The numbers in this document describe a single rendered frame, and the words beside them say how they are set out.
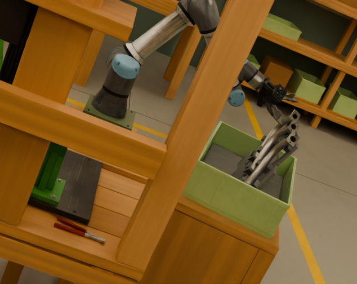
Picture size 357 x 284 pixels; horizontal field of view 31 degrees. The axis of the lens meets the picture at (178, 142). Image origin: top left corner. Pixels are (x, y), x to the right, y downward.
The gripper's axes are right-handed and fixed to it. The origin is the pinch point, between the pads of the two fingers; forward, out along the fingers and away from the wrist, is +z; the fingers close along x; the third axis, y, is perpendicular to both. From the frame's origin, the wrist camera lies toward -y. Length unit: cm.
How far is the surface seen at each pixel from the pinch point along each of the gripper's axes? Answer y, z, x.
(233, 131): -30.6, -9.5, -8.9
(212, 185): 7, -12, -56
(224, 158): -27.2, -6.2, -24.8
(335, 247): -166, 135, 54
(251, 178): 13.2, -1.3, -44.3
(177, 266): -13, 1, -85
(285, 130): 9.2, 0.2, -13.8
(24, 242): 50, -57, -128
